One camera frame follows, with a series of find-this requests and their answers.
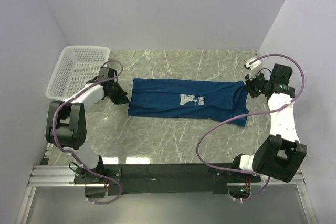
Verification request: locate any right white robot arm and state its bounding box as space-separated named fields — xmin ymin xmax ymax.
xmin=239 ymin=59 xmax=307 ymax=183

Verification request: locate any white plastic basket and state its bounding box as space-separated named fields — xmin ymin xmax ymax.
xmin=45 ymin=45 xmax=110 ymax=100

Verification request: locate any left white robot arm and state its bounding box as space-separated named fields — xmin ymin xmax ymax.
xmin=45 ymin=67 xmax=130 ymax=174

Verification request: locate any blue printed t-shirt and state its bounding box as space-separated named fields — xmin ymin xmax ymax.
xmin=128 ymin=78 xmax=249 ymax=122

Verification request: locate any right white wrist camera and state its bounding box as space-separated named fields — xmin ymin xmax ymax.
xmin=244 ymin=57 xmax=262 ymax=80

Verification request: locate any black base beam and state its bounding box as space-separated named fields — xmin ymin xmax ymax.
xmin=73 ymin=163 xmax=260 ymax=199

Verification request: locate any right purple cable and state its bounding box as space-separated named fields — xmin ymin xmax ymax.
xmin=196 ymin=53 xmax=306 ymax=203

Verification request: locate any aluminium frame rail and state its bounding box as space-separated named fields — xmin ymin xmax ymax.
xmin=27 ymin=163 xmax=87 ymax=187

